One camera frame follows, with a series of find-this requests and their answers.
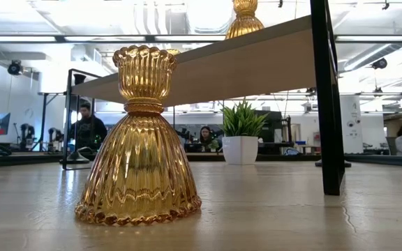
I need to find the medium black metal candlestick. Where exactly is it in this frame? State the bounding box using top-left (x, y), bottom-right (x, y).
top-left (314, 159), bottom-right (352, 169)

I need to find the seated person at desk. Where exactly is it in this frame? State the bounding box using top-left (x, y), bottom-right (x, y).
top-left (195, 125), bottom-right (221, 153)

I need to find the black background station frame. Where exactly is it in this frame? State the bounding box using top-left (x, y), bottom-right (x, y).
top-left (37, 91), bottom-right (66, 153)

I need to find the standing person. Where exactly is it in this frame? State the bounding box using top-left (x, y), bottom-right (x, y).
top-left (68, 102), bottom-right (108, 151)

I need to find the black cabinet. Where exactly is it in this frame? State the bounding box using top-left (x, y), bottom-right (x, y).
top-left (255, 109), bottom-right (292, 155)

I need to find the black hanging camera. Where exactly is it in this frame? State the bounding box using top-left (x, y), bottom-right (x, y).
top-left (7, 59), bottom-right (24, 77)
top-left (371, 57), bottom-right (389, 70)

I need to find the green plant in white pot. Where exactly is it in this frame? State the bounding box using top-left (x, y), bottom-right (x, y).
top-left (221, 98), bottom-right (269, 166)

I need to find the computer monitor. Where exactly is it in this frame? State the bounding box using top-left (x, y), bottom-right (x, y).
top-left (0, 112), bottom-right (12, 136)

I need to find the wooden shelf with black legs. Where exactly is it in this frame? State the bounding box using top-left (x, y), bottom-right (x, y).
top-left (62, 0), bottom-right (345, 196)

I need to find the black aluminium table frame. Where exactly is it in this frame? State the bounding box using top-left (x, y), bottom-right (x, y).
top-left (0, 152), bottom-right (402, 169)

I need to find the white pillar with print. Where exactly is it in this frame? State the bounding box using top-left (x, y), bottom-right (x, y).
top-left (339, 94), bottom-right (364, 155)

